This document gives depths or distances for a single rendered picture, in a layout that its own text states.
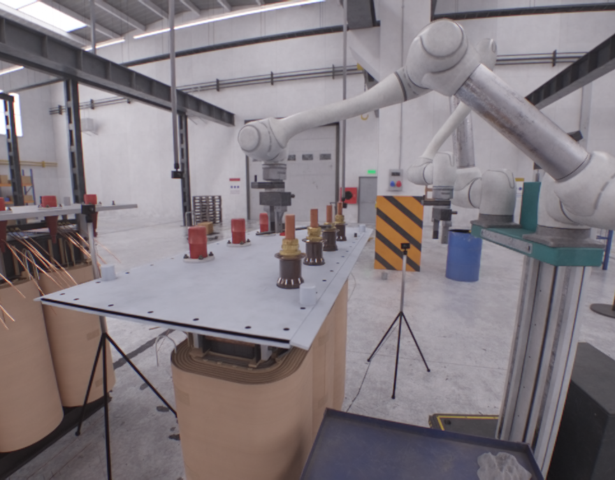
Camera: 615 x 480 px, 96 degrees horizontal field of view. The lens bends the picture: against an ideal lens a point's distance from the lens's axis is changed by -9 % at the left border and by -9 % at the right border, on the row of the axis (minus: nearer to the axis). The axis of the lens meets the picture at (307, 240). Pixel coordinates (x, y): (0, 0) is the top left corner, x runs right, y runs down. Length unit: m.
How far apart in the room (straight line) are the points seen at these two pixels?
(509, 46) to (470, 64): 15.28
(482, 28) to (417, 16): 9.45
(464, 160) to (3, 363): 2.65
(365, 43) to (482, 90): 6.10
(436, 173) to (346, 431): 1.07
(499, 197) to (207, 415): 1.47
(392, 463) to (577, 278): 0.93
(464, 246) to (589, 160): 4.99
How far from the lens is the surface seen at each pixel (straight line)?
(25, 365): 2.31
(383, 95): 1.09
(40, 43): 10.26
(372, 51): 6.90
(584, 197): 1.02
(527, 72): 16.07
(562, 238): 1.22
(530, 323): 1.76
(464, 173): 1.74
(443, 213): 1.43
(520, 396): 1.93
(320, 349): 1.45
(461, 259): 5.99
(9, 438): 2.51
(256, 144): 0.92
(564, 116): 16.20
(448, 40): 0.90
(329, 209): 1.37
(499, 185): 1.62
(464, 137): 1.76
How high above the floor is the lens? 1.64
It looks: 10 degrees down
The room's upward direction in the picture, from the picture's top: straight up
